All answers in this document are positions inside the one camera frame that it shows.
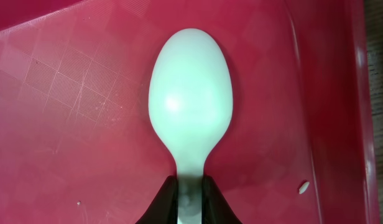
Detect red plastic tray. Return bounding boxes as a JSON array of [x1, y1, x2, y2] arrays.
[[0, 0, 380, 223]]

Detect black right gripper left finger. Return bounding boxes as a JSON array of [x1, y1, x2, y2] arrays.
[[136, 175, 178, 224]]

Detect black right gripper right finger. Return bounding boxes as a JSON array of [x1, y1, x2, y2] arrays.
[[202, 175, 242, 224]]

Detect white plastic spoon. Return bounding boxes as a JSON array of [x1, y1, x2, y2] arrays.
[[148, 28, 233, 223]]

